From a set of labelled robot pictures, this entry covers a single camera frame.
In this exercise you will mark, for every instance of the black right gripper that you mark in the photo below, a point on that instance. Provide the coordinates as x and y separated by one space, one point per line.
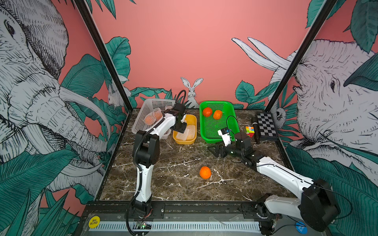
219 148

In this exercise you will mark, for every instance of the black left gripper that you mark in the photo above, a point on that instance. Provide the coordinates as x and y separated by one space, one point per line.
181 130

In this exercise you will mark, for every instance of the white foam net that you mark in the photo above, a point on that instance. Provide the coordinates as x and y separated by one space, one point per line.
191 131
182 136

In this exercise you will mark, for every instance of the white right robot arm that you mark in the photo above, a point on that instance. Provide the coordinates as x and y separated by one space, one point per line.
314 204

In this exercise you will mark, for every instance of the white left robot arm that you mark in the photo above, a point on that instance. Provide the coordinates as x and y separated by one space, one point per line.
145 155

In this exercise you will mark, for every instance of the yellow plastic tub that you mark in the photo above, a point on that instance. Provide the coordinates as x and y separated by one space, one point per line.
190 119

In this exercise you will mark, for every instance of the green plastic perforated basket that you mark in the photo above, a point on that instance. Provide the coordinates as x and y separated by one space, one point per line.
209 126

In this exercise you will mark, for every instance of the colourful rubiks cube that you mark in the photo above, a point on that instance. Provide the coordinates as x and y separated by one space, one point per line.
250 131

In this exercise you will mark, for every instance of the white plastic perforated basket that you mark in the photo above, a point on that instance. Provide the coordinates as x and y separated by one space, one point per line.
150 105

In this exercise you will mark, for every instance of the black cylindrical microphone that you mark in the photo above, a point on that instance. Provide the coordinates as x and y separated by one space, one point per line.
256 129

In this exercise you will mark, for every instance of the black white folding chessboard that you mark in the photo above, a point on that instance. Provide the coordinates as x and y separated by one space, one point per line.
266 126

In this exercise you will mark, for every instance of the blue round sticker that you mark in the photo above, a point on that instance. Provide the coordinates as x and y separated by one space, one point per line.
301 228

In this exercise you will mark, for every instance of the yellow round sticker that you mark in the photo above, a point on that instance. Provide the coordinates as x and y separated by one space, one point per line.
94 222

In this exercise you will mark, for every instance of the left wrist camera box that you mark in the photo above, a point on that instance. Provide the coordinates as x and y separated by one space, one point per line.
178 109

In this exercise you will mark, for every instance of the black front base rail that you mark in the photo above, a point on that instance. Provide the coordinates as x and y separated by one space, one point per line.
161 209

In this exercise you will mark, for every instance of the white slotted front rail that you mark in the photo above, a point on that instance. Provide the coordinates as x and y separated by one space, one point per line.
191 226

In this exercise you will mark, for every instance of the black frame post left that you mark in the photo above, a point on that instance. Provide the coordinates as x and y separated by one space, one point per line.
93 30

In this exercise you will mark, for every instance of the black frame post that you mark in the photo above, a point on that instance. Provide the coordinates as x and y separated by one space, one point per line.
317 24
93 30

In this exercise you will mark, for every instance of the black frame post right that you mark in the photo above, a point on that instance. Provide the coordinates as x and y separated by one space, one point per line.
317 24

